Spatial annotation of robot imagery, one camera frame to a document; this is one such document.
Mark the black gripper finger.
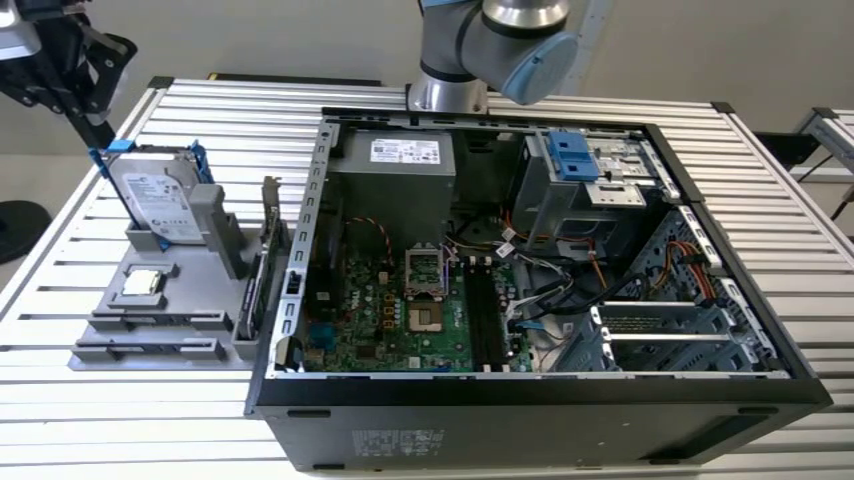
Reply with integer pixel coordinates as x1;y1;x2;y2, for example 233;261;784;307
0;74;101;149
82;34;138;149

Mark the RAM memory stick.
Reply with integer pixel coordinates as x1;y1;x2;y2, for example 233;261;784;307
76;340;218;351

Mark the RAM slot with white clip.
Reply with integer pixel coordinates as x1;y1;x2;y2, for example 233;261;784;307
484;257;512;374
467;257;492;374

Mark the black round stand base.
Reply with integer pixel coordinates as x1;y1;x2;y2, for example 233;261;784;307
0;199;53;265

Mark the hard disk in blue carrier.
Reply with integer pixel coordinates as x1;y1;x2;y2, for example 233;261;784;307
85;137;216;247

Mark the silver CPU chip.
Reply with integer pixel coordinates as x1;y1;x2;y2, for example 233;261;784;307
118;269;165;296

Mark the grey parts rack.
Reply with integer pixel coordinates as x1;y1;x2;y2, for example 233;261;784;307
69;184;295;374

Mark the grey power supply unit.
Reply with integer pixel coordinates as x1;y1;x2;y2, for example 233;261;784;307
329;127;459;242

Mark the black case fan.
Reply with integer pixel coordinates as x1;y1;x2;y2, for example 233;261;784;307
307;197;348;314

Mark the black graphics card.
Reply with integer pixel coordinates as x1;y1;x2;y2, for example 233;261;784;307
236;174;288;344

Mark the green motherboard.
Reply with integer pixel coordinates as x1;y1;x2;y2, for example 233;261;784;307
300;247;535;374

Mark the metal socket cover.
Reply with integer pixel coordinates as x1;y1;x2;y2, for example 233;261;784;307
401;241;448;301

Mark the blue rear port block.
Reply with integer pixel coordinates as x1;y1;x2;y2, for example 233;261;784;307
307;323;336;352

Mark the CPU socket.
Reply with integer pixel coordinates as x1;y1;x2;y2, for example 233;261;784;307
404;298;447;337

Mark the blue plastic drive latch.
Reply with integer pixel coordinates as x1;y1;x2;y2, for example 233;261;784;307
545;130;596;182

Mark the metal optical drive cage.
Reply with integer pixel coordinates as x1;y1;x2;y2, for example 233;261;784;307
511;127;676;254

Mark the black PC case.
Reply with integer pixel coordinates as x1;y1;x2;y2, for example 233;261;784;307
242;106;835;474

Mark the metal disk bay cage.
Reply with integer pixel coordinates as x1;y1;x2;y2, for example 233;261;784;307
552;298;760;374

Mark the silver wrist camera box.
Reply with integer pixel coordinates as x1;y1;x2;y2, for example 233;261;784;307
0;14;42;62

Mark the multicolour twisted fan cable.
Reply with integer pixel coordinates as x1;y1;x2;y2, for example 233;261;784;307
344;215;396;266

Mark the black cable bundle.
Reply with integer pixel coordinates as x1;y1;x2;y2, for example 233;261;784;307
525;273;647;321

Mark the orange red wire bundle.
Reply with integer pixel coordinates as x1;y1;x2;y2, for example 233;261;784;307
649;240;713;307

